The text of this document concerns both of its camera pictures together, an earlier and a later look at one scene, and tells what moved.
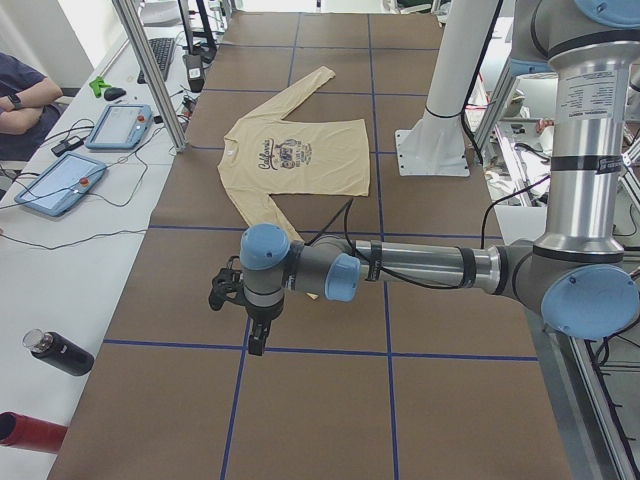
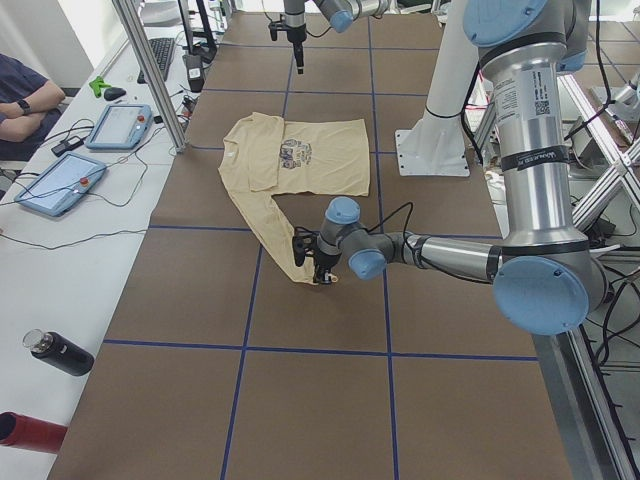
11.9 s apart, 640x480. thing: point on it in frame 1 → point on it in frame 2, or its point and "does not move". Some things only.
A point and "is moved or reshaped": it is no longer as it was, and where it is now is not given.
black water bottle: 59,350 does not move
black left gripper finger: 255,346 → 318,277
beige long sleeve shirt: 268,154 is moved or reshaped
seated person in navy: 28,109 does not move
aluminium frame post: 152,73 does not move
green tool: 98,84 does not move
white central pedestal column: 434,145 does not move
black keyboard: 161,48 does not move
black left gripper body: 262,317 → 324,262
